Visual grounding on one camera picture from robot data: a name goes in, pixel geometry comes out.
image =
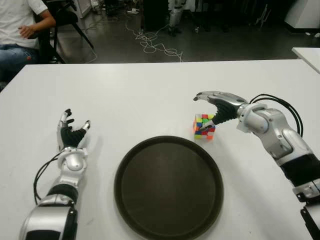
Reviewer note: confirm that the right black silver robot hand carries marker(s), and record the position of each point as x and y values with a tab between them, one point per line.
225	112

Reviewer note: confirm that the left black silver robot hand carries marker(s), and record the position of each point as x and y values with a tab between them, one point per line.
70	137

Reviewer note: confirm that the multicolour Rubik's cube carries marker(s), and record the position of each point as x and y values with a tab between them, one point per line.
200	135

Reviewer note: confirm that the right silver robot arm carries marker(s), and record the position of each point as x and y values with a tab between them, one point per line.
277	135

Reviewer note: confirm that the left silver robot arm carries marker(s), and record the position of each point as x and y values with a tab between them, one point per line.
72	162

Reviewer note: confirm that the dark brown round plate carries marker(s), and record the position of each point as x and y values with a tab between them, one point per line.
168	190

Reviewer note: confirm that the white neighbouring table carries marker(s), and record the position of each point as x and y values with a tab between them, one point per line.
308	56

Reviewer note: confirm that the black chair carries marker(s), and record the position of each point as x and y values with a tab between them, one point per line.
65	17

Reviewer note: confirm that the small white paper scrap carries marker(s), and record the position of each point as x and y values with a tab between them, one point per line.
317	35

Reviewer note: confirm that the white cabinet with black base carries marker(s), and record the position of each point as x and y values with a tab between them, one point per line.
303	12

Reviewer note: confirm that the seated person in white shirt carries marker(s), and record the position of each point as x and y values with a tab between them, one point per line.
15	22

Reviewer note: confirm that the white glass display case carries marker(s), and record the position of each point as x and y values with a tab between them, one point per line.
83	7

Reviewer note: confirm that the white power strip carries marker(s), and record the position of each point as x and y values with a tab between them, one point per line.
133	11

